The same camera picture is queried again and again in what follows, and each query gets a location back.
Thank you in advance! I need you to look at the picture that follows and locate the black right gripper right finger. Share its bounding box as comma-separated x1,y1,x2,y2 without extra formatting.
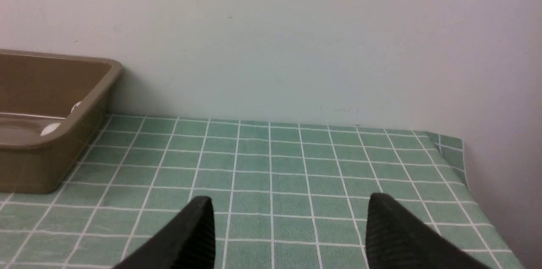
365,192,488,269

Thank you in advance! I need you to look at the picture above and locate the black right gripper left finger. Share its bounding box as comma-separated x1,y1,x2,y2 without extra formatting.
114,196,216,269

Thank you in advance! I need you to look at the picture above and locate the green checkered tablecloth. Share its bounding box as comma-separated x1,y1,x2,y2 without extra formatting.
0,115,522,269

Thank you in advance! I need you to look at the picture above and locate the olive plastic bin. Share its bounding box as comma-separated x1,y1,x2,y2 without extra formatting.
0,49,123,194

